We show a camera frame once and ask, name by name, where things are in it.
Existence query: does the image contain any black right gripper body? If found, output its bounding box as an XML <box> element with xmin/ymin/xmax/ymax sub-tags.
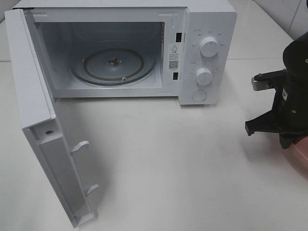
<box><xmin>255</xmin><ymin>69</ymin><xmax>308</xmax><ymax>149</ymax></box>

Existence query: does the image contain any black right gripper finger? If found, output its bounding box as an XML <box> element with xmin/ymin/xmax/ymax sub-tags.
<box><xmin>245</xmin><ymin>110</ymin><xmax>282</xmax><ymax>136</ymax></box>

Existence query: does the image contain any pink round plate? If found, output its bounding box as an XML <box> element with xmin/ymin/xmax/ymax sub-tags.
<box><xmin>289</xmin><ymin>137</ymin><xmax>308</xmax><ymax>169</ymax></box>

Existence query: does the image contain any round white door button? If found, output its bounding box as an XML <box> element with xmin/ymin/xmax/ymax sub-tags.
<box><xmin>192</xmin><ymin>90</ymin><xmax>207</xmax><ymax>102</ymax></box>

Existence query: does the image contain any white microwave door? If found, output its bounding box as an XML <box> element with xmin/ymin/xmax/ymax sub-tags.
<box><xmin>5</xmin><ymin>9</ymin><xmax>97</xmax><ymax>227</ymax></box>

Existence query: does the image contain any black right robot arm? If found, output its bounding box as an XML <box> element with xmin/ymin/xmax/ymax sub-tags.
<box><xmin>245</xmin><ymin>34</ymin><xmax>308</xmax><ymax>149</ymax></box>

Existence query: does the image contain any lower white microwave knob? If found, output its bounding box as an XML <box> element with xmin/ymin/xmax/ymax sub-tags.
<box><xmin>195</xmin><ymin>67</ymin><xmax>213</xmax><ymax>86</ymax></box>

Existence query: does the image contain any white microwave knob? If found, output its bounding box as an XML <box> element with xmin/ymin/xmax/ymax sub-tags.
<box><xmin>199</xmin><ymin>35</ymin><xmax>219</xmax><ymax>58</ymax></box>
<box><xmin>195</xmin><ymin>67</ymin><xmax>213</xmax><ymax>86</ymax></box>

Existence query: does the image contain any upper white microwave knob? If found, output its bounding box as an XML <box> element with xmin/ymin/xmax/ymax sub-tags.
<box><xmin>199</xmin><ymin>35</ymin><xmax>219</xmax><ymax>58</ymax></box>

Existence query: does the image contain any white microwave oven body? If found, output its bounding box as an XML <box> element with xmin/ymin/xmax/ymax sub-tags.
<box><xmin>10</xmin><ymin>0</ymin><xmax>237</xmax><ymax>105</ymax></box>

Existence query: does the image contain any white warning label sticker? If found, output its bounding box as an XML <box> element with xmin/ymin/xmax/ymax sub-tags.
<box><xmin>167</xmin><ymin>43</ymin><xmax>182</xmax><ymax>71</ymax></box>

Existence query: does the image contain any glass microwave turntable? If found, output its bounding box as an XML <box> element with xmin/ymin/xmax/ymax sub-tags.
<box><xmin>70</xmin><ymin>40</ymin><xmax>161</xmax><ymax>86</ymax></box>

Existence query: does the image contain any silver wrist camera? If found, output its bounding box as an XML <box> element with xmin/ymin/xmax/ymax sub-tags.
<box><xmin>251</xmin><ymin>77</ymin><xmax>273</xmax><ymax>91</ymax></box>

